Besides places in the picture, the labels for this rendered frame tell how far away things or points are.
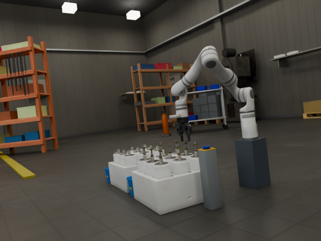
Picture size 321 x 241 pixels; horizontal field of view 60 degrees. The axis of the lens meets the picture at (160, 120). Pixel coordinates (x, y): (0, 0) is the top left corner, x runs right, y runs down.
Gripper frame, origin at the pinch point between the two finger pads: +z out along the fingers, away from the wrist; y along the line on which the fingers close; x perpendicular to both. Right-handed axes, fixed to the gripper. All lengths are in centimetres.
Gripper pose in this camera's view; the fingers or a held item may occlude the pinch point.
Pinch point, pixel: (185, 139)
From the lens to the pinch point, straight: 177.3
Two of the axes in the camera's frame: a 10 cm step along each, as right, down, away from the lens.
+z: 1.2, 9.9, 0.4
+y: -5.4, 0.4, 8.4
